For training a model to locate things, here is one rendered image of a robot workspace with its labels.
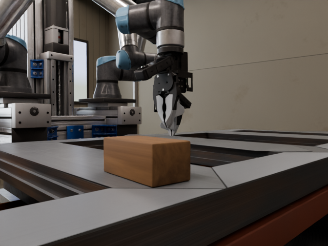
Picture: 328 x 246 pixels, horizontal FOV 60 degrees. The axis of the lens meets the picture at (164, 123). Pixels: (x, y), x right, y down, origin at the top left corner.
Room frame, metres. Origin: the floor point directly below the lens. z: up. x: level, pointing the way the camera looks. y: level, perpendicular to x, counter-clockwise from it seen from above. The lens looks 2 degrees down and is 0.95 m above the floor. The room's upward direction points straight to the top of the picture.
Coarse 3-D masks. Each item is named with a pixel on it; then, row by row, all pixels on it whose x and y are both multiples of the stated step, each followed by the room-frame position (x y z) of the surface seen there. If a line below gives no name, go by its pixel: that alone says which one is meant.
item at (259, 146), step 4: (252, 144) 0.78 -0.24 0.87; (256, 144) 0.78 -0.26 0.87; (260, 144) 0.78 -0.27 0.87; (264, 144) 0.78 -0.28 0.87; (268, 144) 0.78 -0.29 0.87; (272, 144) 0.78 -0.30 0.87; (276, 144) 0.78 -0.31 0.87; (280, 144) 0.78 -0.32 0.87; (232, 148) 0.70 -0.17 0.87; (236, 148) 0.69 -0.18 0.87; (240, 148) 0.69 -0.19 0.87; (244, 148) 0.69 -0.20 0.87; (248, 148) 0.69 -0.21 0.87; (252, 148) 0.69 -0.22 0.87; (256, 148) 0.69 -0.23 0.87; (260, 148) 0.69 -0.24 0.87; (264, 148) 0.69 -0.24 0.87
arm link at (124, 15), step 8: (120, 8) 0.81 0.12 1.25; (128, 8) 0.79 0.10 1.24; (136, 8) 0.78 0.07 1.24; (144, 8) 0.76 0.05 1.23; (120, 16) 0.79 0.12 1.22; (128, 16) 0.78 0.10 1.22; (136, 16) 0.77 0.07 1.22; (144, 16) 0.76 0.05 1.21; (120, 24) 0.80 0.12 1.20; (128, 24) 0.79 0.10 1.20; (136, 24) 0.78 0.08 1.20; (144, 24) 0.78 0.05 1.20; (128, 32) 0.82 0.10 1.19; (136, 32) 0.82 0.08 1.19; (144, 32) 0.83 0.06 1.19; (152, 32) 0.85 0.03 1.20
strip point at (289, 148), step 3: (276, 147) 0.71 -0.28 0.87; (279, 147) 0.71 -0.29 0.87; (282, 147) 0.71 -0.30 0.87; (285, 147) 0.71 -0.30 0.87; (288, 147) 0.71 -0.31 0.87; (291, 147) 0.71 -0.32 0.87; (294, 147) 0.71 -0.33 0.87; (297, 147) 0.71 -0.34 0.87; (255, 150) 0.65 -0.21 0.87; (258, 150) 0.65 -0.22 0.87; (261, 150) 0.65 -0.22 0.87; (264, 150) 0.65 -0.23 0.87; (267, 150) 0.65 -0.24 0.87; (270, 150) 0.65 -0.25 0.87; (273, 150) 0.65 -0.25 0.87; (276, 150) 0.65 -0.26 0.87; (279, 150) 0.65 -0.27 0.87; (282, 150) 0.65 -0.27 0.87; (285, 150) 0.65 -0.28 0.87; (288, 150) 0.65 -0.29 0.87; (291, 150) 0.65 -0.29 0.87; (294, 150) 0.65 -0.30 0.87; (297, 150) 0.65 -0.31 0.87; (300, 150) 0.65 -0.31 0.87; (303, 150) 0.65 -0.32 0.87; (306, 150) 0.65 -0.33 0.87; (309, 150) 0.65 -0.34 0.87
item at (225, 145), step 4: (208, 144) 0.78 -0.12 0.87; (212, 144) 0.78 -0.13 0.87; (216, 144) 0.78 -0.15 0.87; (220, 144) 0.78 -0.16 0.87; (224, 144) 0.78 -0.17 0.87; (228, 144) 0.78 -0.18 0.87; (232, 144) 0.78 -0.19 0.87; (236, 144) 0.78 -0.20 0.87; (240, 144) 0.78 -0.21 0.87; (244, 144) 0.78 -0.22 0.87; (248, 144) 0.78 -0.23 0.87
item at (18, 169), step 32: (0, 160) 0.63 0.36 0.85; (192, 160) 0.80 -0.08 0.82; (224, 160) 0.73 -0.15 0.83; (320, 160) 0.52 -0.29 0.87; (32, 192) 0.46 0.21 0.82; (64, 192) 0.39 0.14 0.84; (224, 192) 0.31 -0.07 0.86; (256, 192) 0.36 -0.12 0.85; (288, 192) 0.43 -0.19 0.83; (128, 224) 0.22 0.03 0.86; (160, 224) 0.24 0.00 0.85; (192, 224) 0.27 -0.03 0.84; (224, 224) 0.31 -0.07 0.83
